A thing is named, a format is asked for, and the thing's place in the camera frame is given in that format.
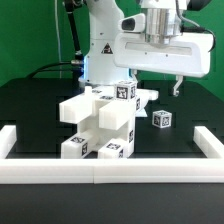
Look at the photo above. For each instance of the white U-shaped border fence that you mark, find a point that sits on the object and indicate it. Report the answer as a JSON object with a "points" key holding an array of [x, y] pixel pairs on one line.
{"points": [[159, 170]]}

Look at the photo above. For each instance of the white chair seat part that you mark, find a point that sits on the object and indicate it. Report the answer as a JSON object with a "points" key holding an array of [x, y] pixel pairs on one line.
{"points": [[126, 132]]}

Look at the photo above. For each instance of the white sheet with tags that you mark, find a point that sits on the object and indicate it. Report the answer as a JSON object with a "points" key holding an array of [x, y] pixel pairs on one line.
{"points": [[141, 113]]}

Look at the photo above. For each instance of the white tagged cube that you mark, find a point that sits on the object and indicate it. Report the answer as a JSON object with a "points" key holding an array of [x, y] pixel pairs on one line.
{"points": [[125, 90]]}

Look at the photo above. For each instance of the white chair backrest part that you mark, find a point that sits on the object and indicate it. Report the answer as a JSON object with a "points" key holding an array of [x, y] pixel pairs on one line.
{"points": [[99, 102]]}

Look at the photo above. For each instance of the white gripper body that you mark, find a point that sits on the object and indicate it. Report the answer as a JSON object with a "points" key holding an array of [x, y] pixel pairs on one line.
{"points": [[185, 55]]}

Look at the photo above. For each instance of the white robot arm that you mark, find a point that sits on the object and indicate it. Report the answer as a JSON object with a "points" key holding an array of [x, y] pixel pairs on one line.
{"points": [[158, 39]]}

